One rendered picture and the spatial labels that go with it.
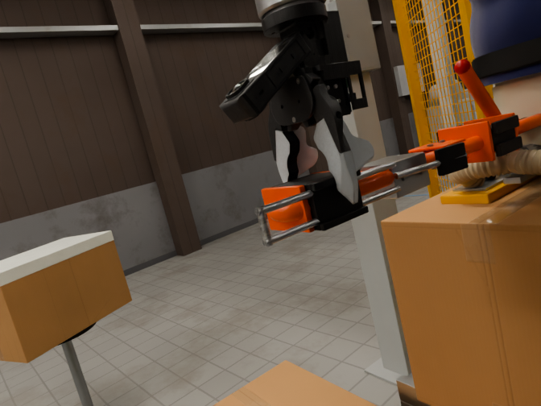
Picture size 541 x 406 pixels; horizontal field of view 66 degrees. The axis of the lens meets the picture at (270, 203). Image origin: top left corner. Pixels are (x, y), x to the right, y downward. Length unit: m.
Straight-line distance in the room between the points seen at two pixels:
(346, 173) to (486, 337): 0.49
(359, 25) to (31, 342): 1.95
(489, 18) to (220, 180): 5.91
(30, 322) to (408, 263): 1.67
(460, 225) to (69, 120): 5.41
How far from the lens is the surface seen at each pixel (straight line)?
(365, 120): 1.96
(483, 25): 0.90
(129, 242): 5.93
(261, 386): 1.43
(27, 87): 5.85
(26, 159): 5.68
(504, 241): 0.74
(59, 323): 2.20
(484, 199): 0.86
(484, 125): 0.69
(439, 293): 0.84
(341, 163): 0.43
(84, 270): 2.26
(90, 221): 5.77
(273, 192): 0.46
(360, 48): 1.94
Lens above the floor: 1.28
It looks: 8 degrees down
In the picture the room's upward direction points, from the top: 14 degrees counter-clockwise
